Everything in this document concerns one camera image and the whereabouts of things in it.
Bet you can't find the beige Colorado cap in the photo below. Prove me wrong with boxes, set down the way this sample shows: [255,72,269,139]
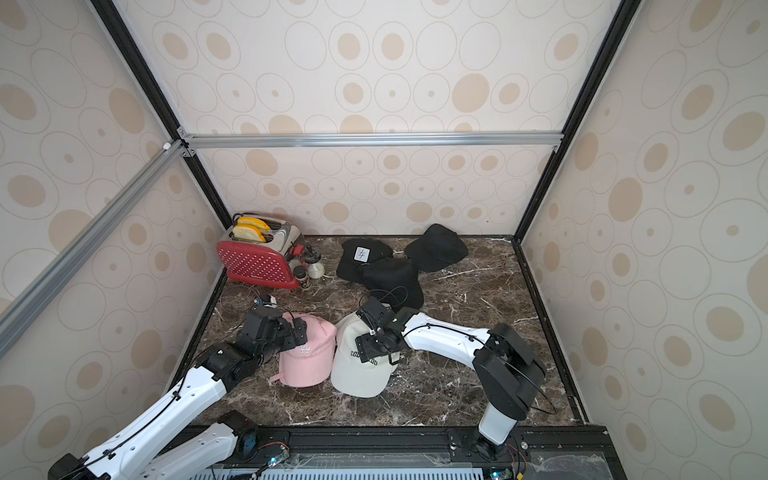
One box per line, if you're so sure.
[331,313,400,398]

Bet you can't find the pink cap with logo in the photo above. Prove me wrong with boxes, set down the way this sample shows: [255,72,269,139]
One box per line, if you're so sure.
[269,314,337,388]

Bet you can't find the black cap white patch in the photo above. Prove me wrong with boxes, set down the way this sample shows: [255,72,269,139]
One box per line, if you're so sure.
[336,238,393,284]

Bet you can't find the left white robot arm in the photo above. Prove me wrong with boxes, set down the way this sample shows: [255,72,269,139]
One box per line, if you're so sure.
[48,306,308,479]

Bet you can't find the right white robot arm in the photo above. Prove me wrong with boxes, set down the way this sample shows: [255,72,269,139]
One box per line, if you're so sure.
[355,298,546,446]

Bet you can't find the spice jar black lid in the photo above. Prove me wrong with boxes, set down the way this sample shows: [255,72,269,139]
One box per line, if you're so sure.
[292,265,308,285]

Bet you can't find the red polka dot toaster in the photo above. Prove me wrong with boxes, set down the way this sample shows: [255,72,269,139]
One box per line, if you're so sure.
[216,212,305,290]

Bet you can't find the yellow toast slices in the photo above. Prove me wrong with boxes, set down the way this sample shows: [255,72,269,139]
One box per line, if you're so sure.
[232,216,271,243]

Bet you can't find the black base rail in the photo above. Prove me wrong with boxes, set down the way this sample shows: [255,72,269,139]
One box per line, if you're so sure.
[167,424,625,480]

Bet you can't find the horizontal aluminium frame bar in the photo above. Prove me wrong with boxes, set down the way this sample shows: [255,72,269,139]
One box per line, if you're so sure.
[184,131,563,149]

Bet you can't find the left aluminium frame bar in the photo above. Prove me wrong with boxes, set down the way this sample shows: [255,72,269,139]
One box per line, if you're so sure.
[1,140,184,354]

